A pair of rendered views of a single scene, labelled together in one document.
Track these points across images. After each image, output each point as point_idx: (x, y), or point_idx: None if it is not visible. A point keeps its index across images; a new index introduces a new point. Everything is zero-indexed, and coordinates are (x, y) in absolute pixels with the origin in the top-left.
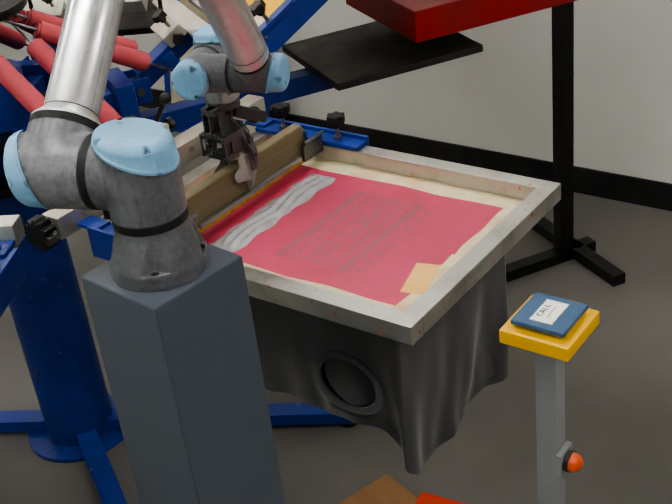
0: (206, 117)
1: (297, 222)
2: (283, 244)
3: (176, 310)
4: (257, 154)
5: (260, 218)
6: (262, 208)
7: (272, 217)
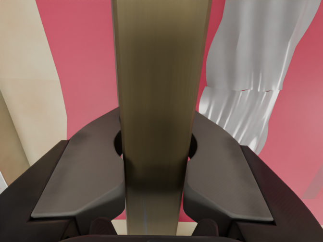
0: None
1: (314, 113)
2: (306, 177)
3: None
4: (302, 206)
5: (230, 133)
6: (211, 96)
7: (256, 123)
